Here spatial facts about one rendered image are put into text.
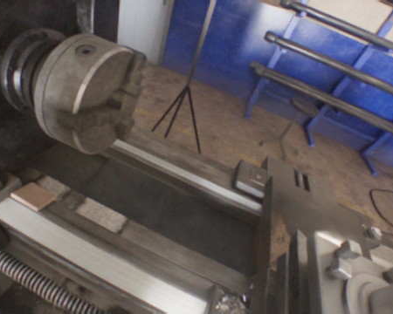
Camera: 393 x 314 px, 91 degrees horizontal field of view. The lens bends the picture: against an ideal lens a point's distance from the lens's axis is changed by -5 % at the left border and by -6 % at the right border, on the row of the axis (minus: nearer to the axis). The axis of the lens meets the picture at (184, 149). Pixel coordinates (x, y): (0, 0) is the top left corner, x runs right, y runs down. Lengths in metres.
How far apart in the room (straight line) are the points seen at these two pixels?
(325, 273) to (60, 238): 0.51
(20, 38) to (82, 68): 0.18
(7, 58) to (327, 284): 0.64
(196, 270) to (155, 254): 0.11
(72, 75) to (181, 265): 0.47
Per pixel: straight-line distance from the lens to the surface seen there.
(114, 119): 0.43
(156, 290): 0.54
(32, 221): 0.61
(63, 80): 0.41
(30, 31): 0.56
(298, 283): 0.37
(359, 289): 0.35
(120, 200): 0.75
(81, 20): 0.65
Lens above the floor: 1.36
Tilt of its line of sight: 40 degrees down
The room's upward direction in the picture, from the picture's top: 20 degrees clockwise
